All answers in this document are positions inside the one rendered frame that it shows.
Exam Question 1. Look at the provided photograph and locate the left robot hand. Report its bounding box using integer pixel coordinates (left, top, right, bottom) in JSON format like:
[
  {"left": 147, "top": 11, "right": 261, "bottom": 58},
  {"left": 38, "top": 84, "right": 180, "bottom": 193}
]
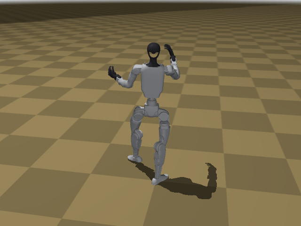
[{"left": 108, "top": 66, "right": 121, "bottom": 80}]

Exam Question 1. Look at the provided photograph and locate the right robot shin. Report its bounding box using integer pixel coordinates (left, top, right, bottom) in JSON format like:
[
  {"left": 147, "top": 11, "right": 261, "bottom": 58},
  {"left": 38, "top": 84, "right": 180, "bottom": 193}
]
[{"left": 154, "top": 144, "right": 166, "bottom": 179}]

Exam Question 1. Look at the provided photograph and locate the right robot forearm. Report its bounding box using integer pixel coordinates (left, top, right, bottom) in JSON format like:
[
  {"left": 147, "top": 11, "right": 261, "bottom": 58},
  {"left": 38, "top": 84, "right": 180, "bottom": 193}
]
[{"left": 170, "top": 58, "right": 180, "bottom": 77}]

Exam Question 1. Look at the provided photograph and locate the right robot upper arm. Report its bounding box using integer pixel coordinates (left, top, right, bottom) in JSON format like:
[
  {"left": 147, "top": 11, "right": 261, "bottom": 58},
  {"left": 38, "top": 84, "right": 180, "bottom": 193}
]
[{"left": 164, "top": 65, "right": 180, "bottom": 80}]

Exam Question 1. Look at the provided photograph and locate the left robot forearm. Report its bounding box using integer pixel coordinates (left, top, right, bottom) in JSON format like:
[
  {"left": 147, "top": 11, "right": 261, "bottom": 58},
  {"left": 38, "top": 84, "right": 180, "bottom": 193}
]
[{"left": 116, "top": 77, "right": 127, "bottom": 88}]

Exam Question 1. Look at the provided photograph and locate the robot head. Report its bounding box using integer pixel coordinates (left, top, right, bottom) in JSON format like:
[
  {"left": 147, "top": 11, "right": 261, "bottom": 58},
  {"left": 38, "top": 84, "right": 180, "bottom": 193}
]
[{"left": 146, "top": 42, "right": 160, "bottom": 67}]

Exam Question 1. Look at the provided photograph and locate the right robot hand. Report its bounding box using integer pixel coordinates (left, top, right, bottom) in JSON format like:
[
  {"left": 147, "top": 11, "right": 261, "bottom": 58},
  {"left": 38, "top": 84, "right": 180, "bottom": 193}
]
[{"left": 164, "top": 44, "right": 176, "bottom": 61}]

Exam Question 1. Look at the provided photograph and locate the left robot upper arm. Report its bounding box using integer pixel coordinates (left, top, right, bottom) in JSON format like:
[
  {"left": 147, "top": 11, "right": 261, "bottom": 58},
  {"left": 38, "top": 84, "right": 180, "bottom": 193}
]
[{"left": 126, "top": 65, "right": 142, "bottom": 88}]

